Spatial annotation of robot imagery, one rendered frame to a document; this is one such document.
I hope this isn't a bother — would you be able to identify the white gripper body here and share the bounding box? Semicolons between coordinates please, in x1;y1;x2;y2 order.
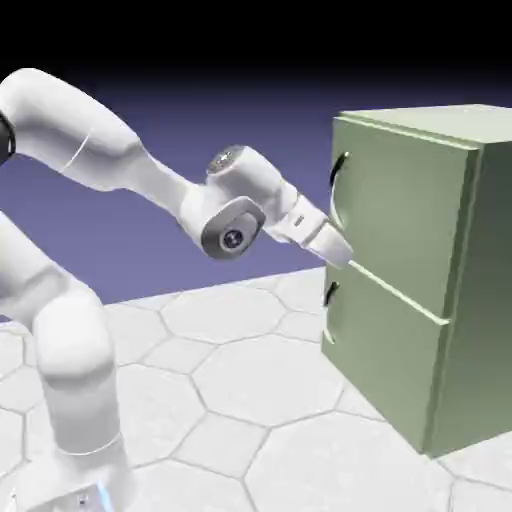
305;221;354;270

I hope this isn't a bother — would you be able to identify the large green cabinet door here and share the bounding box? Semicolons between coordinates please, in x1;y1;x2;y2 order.
324;117;481;321

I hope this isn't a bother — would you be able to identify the small green cabinet door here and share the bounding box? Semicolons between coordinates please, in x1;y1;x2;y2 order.
320;260;451;456

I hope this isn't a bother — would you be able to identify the green painted cabinet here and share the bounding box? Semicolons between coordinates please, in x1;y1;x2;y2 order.
320;103;512;458

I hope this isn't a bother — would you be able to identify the long curved metal handle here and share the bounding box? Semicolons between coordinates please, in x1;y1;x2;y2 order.
328;150;352;234

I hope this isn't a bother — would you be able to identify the short curved metal handle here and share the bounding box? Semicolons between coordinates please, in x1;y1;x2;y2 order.
324;281;341;345

